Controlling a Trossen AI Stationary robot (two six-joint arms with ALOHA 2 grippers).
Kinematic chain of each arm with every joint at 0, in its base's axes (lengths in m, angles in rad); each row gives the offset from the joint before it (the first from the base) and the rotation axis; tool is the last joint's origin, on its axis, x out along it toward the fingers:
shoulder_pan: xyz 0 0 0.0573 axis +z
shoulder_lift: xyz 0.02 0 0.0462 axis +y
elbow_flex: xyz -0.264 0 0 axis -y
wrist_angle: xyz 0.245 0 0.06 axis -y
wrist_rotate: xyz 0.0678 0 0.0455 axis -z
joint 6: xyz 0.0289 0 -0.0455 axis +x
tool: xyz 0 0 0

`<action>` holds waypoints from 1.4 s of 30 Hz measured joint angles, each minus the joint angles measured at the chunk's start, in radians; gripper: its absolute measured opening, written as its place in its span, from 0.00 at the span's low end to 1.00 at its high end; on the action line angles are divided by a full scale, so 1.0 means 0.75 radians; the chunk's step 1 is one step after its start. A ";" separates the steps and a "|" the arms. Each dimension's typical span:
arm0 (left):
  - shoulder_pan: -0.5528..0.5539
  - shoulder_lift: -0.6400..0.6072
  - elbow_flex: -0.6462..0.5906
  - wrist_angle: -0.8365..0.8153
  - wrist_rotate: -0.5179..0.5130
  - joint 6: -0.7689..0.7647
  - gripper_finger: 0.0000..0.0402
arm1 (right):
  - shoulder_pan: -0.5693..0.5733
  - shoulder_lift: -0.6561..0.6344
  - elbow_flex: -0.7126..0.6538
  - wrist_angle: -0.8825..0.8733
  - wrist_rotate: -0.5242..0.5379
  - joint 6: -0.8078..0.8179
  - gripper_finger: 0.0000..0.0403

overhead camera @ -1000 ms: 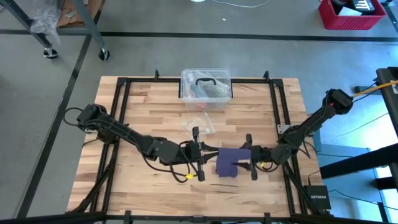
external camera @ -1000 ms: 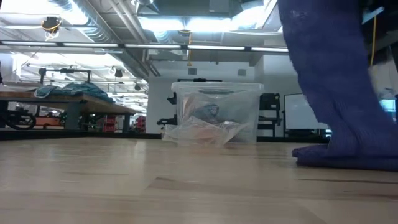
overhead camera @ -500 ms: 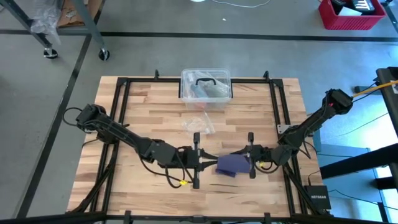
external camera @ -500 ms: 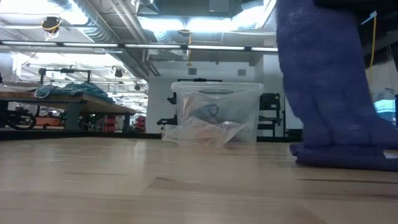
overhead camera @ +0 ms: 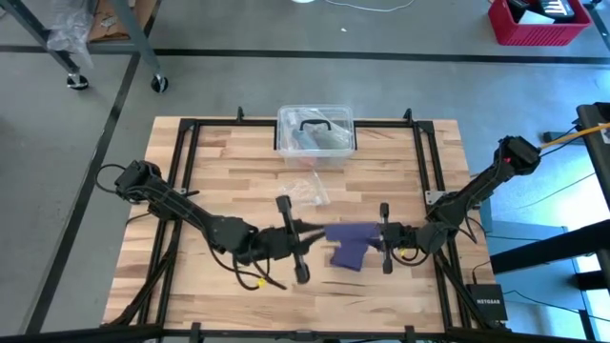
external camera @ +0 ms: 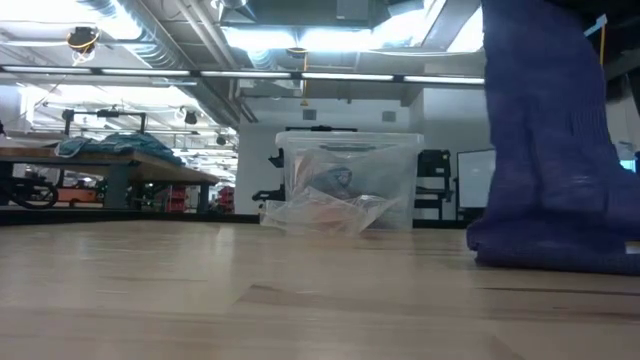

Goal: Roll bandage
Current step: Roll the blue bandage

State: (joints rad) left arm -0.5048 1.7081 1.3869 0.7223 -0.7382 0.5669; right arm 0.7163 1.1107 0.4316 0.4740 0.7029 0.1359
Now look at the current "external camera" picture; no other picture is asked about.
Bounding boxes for orange box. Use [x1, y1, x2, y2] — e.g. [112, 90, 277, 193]
[55, 187, 100, 204]

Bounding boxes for black equipment stand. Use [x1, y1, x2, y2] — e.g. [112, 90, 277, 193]
[413, 148, 453, 222]
[251, 148, 287, 204]

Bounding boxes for long LED light bar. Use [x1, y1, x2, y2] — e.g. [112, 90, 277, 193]
[0, 64, 487, 87]

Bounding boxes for purple elastic bandage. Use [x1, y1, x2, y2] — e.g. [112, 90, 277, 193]
[465, 0, 640, 277]

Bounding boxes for dark blue roll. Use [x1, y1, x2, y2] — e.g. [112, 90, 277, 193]
[312, 165, 355, 200]

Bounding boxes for wooden workbench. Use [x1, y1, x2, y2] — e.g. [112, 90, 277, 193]
[0, 146, 221, 215]

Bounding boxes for silver ventilation duct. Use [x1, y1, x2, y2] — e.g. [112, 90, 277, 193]
[74, 0, 244, 129]

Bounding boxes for black camera rig frame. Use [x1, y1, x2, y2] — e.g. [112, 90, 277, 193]
[62, 107, 150, 137]

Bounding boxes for clear plastic bag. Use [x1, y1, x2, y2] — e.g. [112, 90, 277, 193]
[258, 185, 401, 237]

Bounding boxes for white whiteboard panel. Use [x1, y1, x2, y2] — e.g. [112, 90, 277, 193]
[455, 147, 497, 211]

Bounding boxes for teal cloth pile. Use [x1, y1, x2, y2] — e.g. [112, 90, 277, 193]
[53, 132, 186, 167]

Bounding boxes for red storage boxes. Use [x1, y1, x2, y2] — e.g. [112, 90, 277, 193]
[215, 184, 236, 215]
[152, 185, 190, 215]

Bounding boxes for black ceiling cable reel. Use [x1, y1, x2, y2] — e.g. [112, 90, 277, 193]
[65, 24, 102, 67]

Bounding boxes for clear plastic storage bin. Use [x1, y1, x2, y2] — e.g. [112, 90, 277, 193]
[274, 124, 426, 235]

